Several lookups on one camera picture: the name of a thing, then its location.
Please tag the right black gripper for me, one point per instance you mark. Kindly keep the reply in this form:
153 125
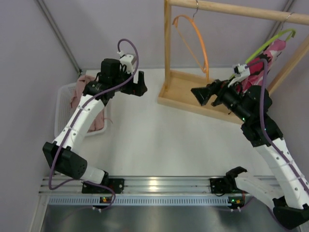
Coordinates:
215 89

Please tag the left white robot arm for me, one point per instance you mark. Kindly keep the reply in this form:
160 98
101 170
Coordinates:
116 75

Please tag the white plastic basket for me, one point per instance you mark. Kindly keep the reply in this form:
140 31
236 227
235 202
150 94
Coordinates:
64 111

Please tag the aluminium mounting rail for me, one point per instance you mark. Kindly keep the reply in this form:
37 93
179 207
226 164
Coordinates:
141 185

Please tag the green clothes hanger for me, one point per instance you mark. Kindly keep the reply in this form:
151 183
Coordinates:
285 35

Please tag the pink patterned garment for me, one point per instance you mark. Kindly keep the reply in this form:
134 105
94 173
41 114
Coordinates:
270 54

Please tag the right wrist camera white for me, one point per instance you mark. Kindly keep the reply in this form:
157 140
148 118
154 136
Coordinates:
241 72

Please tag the grey slotted cable duct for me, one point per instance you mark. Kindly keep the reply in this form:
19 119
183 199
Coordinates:
141 201

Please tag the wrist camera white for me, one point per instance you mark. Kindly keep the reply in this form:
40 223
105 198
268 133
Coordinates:
241 72
127 61

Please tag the wooden clothes rack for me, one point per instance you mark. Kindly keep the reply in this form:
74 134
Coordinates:
175 91

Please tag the pink trousers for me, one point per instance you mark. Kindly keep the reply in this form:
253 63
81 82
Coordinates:
99 122

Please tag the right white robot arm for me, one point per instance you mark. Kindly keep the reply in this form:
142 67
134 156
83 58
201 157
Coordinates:
290 202

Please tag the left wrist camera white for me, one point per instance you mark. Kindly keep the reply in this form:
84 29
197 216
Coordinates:
127 61

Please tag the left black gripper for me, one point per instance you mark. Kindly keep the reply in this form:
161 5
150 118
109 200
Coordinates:
132 87

